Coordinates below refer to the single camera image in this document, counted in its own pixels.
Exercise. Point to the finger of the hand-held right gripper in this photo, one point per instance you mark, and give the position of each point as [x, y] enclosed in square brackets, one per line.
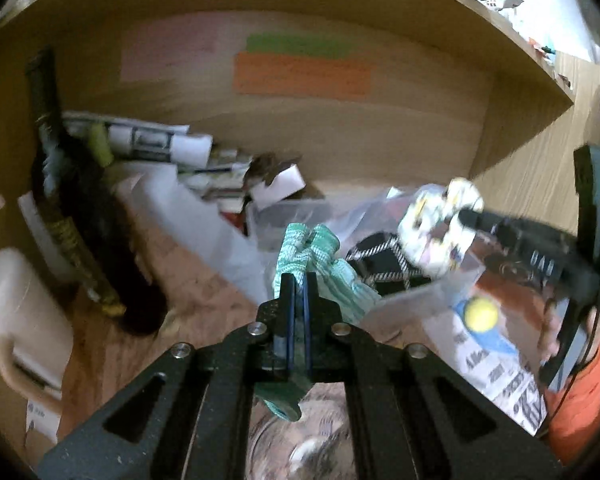
[510, 225]
[530, 272]

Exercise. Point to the pink paper label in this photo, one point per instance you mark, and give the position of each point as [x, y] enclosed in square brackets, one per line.
[165, 47]

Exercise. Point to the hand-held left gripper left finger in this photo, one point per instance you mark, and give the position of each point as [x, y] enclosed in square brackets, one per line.
[289, 310]

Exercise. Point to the yellow ball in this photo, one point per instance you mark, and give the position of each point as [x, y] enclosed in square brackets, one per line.
[480, 315]

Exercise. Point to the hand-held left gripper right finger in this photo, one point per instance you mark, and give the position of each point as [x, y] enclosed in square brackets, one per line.
[311, 310]

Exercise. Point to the white block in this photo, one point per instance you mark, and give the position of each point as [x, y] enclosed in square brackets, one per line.
[280, 187]

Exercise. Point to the orange paper label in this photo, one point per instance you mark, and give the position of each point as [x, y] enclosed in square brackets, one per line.
[302, 74]

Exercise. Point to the small clear plastic container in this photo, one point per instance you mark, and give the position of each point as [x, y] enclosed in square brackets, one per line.
[290, 222]

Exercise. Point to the white plastic sheet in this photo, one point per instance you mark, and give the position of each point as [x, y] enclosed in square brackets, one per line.
[205, 240]

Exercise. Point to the dark glass bottle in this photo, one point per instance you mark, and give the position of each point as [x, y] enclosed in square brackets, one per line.
[85, 210]

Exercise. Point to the rolled printed paper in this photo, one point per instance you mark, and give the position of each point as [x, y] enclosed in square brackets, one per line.
[145, 137]

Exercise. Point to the black checked cloth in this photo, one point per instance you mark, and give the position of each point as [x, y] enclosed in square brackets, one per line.
[380, 265]

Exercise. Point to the white mug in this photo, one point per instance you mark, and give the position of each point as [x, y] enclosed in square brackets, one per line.
[20, 310]

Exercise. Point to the wooden shelf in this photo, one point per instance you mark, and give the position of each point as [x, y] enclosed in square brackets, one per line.
[330, 125]

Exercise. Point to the clear glass bowl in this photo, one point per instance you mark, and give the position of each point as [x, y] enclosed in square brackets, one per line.
[300, 440]

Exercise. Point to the green striped cloth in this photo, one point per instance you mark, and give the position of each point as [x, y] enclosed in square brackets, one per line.
[325, 255]

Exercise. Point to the green paper label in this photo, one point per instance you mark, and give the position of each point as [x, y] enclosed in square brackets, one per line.
[300, 45]

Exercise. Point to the newspaper sheet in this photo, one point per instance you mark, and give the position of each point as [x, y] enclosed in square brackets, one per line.
[500, 380]

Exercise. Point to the white patterned cloth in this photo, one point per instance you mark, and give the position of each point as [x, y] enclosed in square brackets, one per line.
[430, 230]

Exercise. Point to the person's right hand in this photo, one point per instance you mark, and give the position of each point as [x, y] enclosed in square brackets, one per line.
[550, 332]

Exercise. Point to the clear plastic box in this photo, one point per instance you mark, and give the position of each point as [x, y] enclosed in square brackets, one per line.
[425, 305]

